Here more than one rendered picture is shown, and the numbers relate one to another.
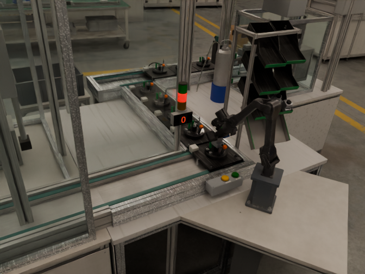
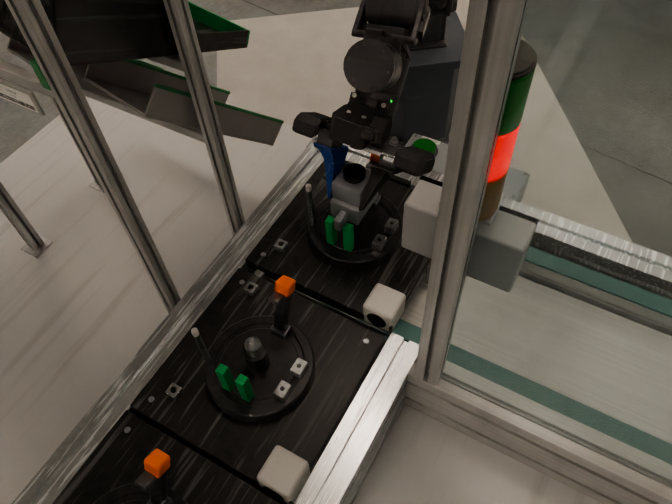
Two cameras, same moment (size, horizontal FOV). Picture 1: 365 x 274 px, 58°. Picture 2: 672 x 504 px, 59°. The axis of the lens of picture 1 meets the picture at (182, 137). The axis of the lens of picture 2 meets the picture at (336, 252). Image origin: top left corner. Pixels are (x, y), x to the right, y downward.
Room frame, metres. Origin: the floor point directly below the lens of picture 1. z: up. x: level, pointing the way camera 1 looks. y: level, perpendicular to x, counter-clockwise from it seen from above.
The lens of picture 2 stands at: (1.91, 0.28, 1.67)
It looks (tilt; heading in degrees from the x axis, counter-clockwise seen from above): 53 degrees down; 244
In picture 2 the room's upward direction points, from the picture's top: 4 degrees counter-clockwise
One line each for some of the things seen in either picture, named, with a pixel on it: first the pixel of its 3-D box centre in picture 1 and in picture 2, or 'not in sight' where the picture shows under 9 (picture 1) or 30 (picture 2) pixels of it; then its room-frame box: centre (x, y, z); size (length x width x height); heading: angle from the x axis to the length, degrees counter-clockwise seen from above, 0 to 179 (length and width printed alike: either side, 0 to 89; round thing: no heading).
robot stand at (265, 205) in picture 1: (264, 187); (420, 85); (1.36, -0.46, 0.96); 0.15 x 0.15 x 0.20; 68
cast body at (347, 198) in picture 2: (216, 139); (351, 193); (1.65, -0.20, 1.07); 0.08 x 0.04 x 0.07; 32
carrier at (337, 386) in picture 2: (194, 128); (256, 355); (1.86, -0.07, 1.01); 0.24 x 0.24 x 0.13; 32
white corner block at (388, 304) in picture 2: (193, 149); (383, 307); (1.68, -0.07, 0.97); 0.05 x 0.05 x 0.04; 32
